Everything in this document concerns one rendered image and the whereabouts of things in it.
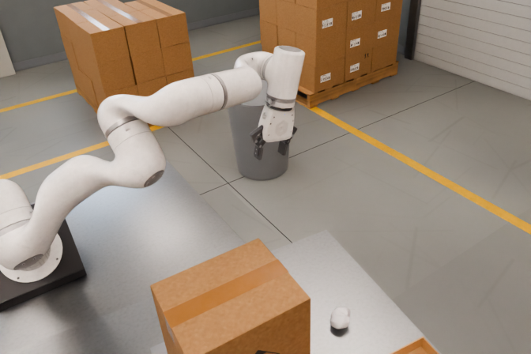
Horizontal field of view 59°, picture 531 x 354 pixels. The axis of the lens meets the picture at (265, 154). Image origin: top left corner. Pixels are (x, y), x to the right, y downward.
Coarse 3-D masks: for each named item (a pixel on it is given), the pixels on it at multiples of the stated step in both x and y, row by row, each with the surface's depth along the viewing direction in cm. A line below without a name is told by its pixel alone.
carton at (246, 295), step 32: (224, 256) 118; (256, 256) 118; (160, 288) 110; (192, 288) 110; (224, 288) 109; (256, 288) 109; (288, 288) 108; (160, 320) 114; (192, 320) 102; (224, 320) 102; (256, 320) 101; (288, 320) 105; (192, 352) 95; (224, 352) 98; (256, 352) 104; (288, 352) 111
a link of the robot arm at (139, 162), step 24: (120, 144) 106; (144, 144) 106; (72, 168) 109; (96, 168) 108; (120, 168) 106; (144, 168) 105; (48, 192) 109; (72, 192) 109; (48, 216) 111; (0, 240) 111; (24, 240) 110; (48, 240) 115; (0, 264) 113; (24, 264) 113
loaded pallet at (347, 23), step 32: (288, 0) 408; (320, 0) 382; (352, 0) 404; (384, 0) 428; (288, 32) 425; (320, 32) 397; (352, 32) 421; (384, 32) 447; (320, 64) 413; (352, 64) 439; (384, 64) 466; (320, 96) 432
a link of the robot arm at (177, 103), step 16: (192, 80) 104; (208, 80) 106; (112, 96) 109; (128, 96) 108; (144, 96) 108; (160, 96) 100; (176, 96) 100; (192, 96) 101; (208, 96) 104; (112, 112) 106; (128, 112) 105; (144, 112) 102; (160, 112) 100; (176, 112) 101; (192, 112) 103; (208, 112) 107; (112, 128) 107
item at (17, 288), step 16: (32, 208) 154; (64, 224) 155; (64, 240) 153; (64, 256) 152; (0, 272) 144; (64, 272) 150; (80, 272) 152; (0, 288) 143; (16, 288) 144; (32, 288) 146; (48, 288) 149; (0, 304) 142; (16, 304) 145
